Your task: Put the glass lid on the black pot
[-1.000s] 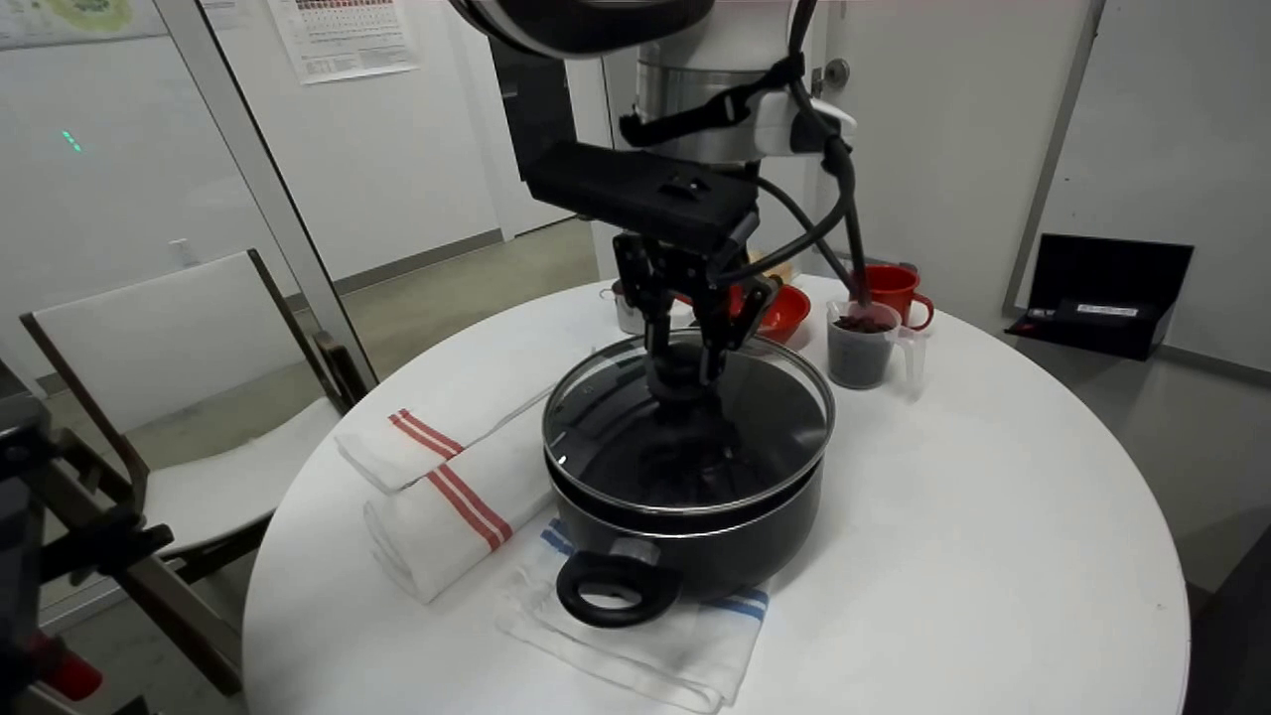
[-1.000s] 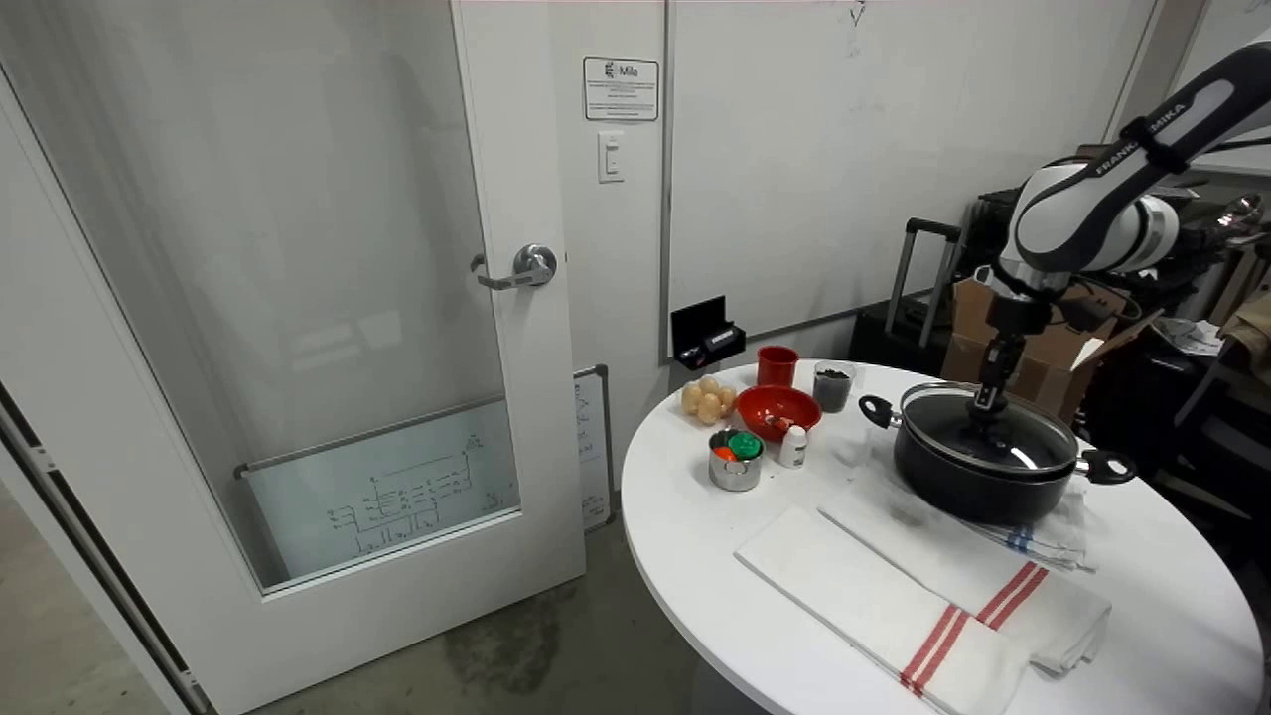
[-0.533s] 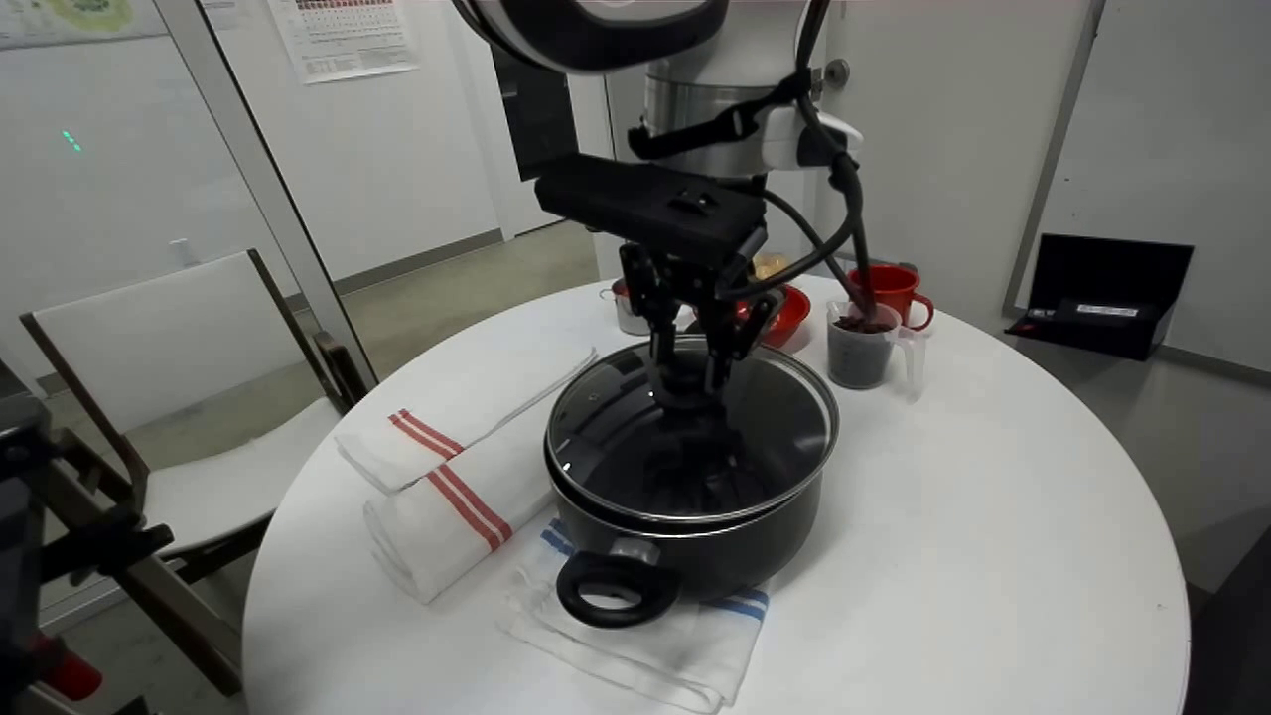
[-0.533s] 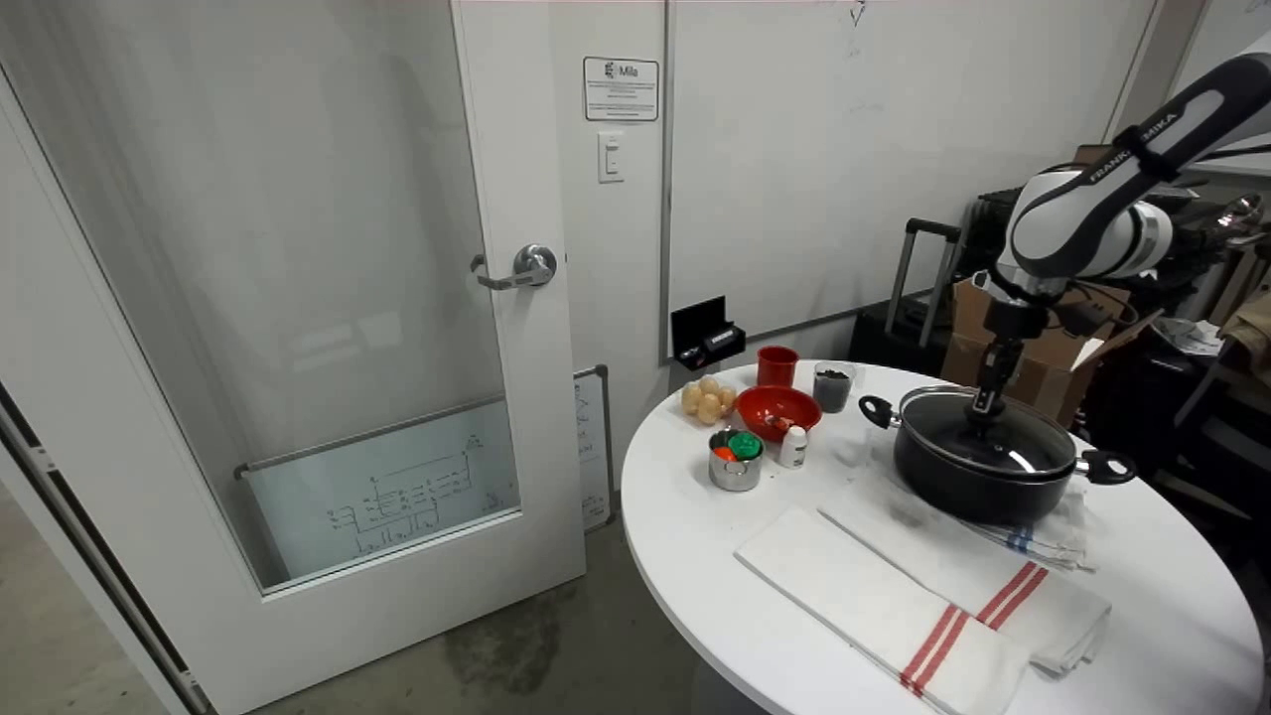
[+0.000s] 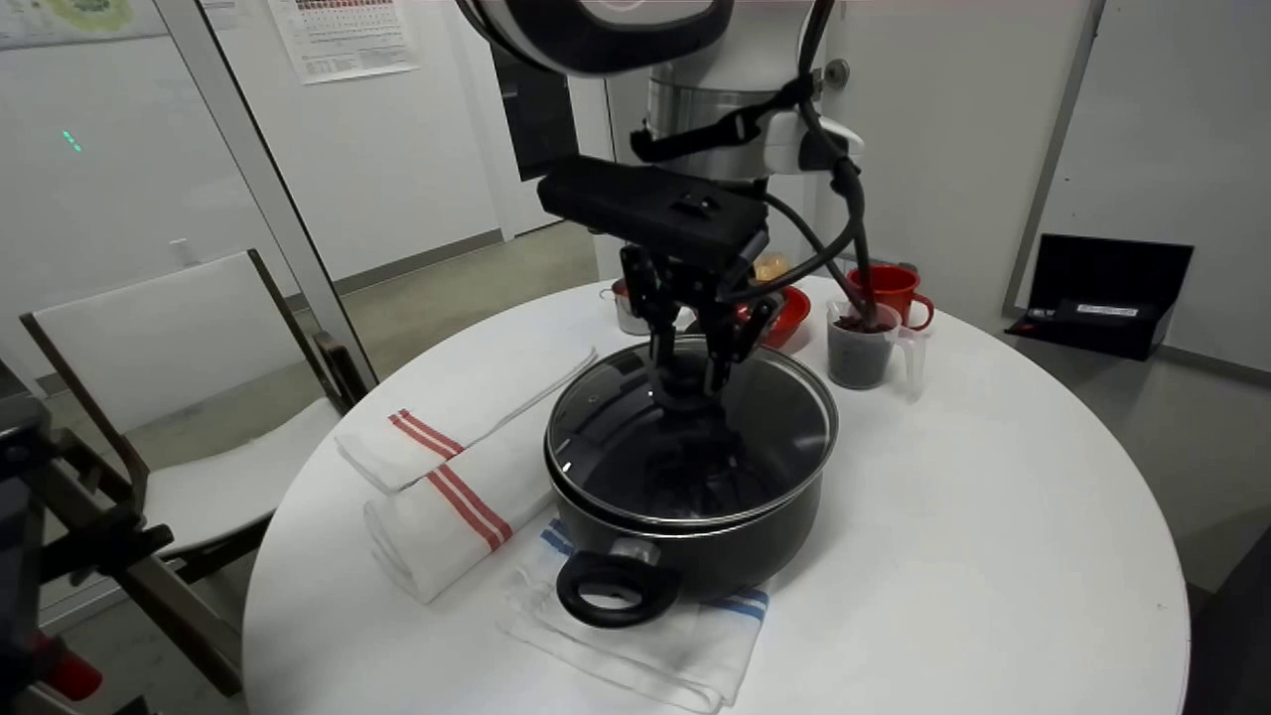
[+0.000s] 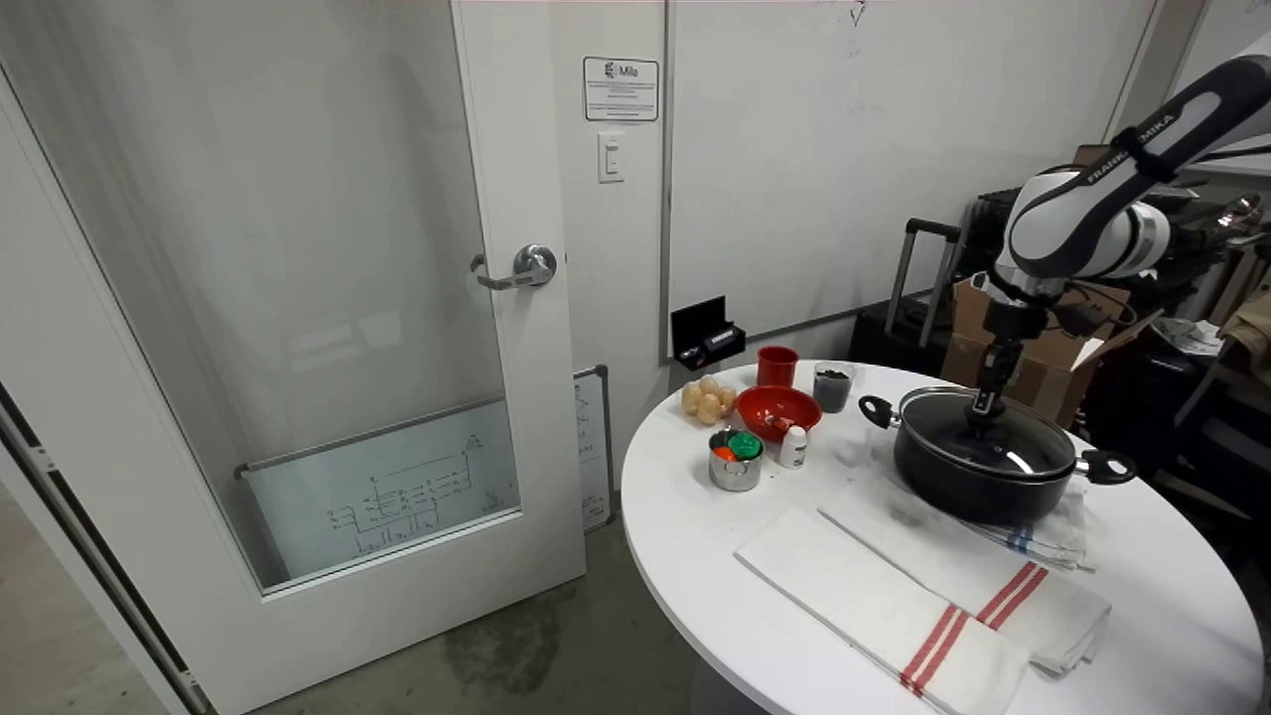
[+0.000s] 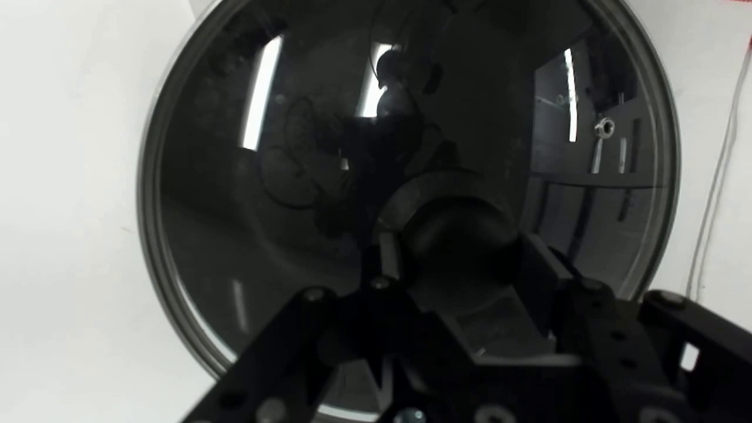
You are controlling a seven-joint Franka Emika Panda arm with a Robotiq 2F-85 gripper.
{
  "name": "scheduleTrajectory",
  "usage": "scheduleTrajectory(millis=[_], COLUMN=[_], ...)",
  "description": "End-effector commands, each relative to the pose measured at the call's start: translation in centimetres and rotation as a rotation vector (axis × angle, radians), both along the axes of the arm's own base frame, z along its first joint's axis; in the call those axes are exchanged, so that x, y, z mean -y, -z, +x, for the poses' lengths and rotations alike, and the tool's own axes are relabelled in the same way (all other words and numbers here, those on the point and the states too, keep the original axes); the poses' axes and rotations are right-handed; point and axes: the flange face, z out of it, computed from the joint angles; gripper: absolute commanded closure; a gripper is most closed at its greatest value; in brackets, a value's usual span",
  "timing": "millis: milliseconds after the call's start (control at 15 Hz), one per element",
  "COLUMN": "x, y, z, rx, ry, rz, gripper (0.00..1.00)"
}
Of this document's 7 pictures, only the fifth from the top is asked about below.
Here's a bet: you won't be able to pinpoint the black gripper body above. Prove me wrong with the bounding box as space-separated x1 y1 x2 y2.
622 246 788 341

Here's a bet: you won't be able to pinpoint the red bowl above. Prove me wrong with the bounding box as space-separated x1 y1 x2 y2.
753 283 814 359

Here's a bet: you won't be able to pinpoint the clear measuring cup dark contents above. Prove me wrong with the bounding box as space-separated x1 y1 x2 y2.
825 299 930 401

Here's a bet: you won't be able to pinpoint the red mug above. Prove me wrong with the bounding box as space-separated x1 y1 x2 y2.
845 262 939 332

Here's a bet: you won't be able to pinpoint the red striped white towel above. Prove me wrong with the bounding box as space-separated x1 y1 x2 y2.
363 422 559 606
333 347 600 496

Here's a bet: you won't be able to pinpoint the blue striped white towel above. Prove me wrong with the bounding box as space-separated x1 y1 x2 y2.
498 511 776 715

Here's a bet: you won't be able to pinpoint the white door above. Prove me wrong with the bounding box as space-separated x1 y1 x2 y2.
845 0 1110 332

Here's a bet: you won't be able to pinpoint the white wooden folding chair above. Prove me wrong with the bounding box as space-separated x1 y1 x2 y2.
18 246 370 698

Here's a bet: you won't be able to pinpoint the black tripod stand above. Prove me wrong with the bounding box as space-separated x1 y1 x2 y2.
0 363 177 715

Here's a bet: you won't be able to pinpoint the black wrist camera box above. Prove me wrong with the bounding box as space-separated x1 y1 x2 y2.
534 156 770 269

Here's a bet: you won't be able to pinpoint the black cable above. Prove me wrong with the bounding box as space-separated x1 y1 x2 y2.
758 0 888 332

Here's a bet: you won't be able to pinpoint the black pot with loop handle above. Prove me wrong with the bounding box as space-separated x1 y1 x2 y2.
539 341 844 630

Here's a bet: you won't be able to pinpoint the white wall poster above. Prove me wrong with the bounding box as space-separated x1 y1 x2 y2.
264 0 423 86

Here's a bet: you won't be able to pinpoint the grey metal partition frame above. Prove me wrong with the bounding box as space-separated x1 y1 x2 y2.
150 0 383 401

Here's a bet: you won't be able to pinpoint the green printed wall poster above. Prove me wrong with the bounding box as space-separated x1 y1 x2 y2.
0 0 145 53

